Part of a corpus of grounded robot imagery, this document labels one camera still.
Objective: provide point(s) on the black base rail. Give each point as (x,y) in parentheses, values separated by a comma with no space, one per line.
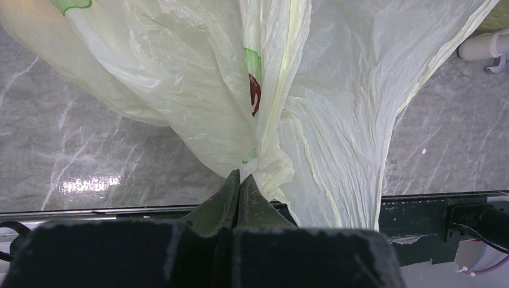
(415,224)

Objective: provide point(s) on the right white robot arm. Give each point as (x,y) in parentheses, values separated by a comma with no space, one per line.
(487,46)

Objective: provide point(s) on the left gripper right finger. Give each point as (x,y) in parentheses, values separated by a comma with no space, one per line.
(255,211)

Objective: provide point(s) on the light green plastic bag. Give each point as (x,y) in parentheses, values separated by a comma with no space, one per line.
(301,95)

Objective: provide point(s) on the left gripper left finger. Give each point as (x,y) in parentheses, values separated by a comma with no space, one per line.
(213,221)

